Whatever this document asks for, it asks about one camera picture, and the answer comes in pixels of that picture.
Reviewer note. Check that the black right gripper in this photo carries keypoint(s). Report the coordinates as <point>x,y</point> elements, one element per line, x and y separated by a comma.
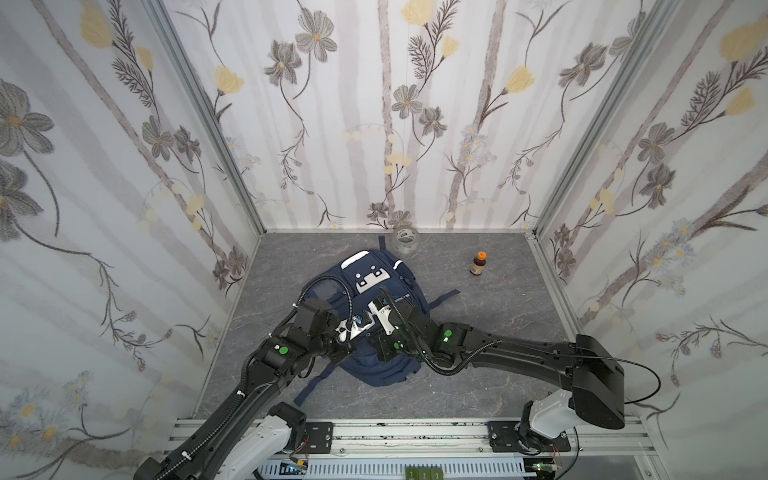
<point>396,335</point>

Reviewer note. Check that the navy blue student backpack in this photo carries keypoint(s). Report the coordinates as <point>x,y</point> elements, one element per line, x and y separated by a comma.
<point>354,289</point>

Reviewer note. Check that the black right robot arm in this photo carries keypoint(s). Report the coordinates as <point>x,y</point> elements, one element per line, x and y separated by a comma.
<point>588,381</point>

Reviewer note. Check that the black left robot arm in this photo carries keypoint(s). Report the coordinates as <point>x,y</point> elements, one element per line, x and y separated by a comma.
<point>240,396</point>

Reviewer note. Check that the brown bottle with orange cap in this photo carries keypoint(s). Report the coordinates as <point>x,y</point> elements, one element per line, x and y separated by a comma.
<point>479,263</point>

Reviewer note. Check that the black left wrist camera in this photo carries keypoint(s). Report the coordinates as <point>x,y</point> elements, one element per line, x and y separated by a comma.
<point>316,320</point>

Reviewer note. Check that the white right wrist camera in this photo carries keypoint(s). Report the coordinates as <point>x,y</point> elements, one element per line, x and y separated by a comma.
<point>380,311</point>

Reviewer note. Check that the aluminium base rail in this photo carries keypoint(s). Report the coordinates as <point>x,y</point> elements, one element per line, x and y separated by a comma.
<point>537,446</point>

